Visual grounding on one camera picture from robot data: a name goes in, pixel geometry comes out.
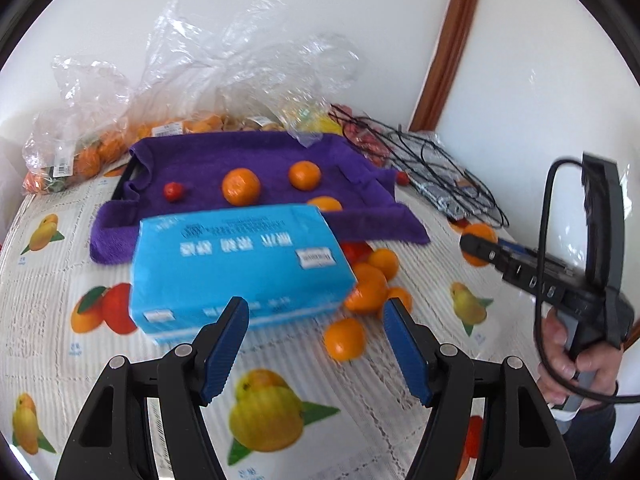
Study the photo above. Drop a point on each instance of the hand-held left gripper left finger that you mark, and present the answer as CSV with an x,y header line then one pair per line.
x,y
227,350

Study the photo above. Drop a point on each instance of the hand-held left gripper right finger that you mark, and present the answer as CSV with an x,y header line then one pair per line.
x,y
407,355

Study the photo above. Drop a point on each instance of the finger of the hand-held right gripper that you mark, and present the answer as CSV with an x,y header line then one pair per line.
x,y
515,248
482,252

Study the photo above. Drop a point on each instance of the orange mandarin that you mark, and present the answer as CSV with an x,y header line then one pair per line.
x,y
344,338
241,186
384,263
367,292
325,204
482,234
304,175

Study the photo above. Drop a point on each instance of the blue tissue pack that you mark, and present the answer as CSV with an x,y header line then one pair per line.
x,y
235,260

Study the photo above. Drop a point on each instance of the red cherry tomato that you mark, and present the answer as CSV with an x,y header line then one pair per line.
x,y
174,191
401,177
355,251

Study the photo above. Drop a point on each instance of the black tray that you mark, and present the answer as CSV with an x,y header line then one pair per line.
x,y
121,187

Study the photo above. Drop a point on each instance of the person's right forearm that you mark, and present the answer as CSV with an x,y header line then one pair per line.
x,y
590,440

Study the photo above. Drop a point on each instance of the person's right hand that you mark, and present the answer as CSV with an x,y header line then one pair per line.
x,y
552,350

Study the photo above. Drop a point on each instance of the checkered cloth pouch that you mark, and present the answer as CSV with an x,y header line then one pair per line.
x,y
435,192

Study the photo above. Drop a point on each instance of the pile of red cherry tomatoes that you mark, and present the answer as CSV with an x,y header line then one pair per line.
x,y
365,135

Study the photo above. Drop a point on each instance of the purple towel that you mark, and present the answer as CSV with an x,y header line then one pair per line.
x,y
200,165

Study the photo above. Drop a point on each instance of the fruit print tablecloth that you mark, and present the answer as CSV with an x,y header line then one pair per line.
x,y
75,240

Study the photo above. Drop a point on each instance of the clear bag of yellow fruit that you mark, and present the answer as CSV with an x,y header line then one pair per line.
x,y
320,90

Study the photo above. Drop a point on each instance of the clear bag of tan longans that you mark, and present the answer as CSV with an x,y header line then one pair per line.
x,y
250,121

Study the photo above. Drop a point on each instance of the clear bag of mandarins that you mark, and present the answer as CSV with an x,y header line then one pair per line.
x,y
75,125

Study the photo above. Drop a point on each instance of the clear bag of kumquats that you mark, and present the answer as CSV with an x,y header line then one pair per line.
x,y
190,60

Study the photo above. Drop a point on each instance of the brown wooden door frame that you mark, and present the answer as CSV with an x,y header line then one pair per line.
x,y
450,45

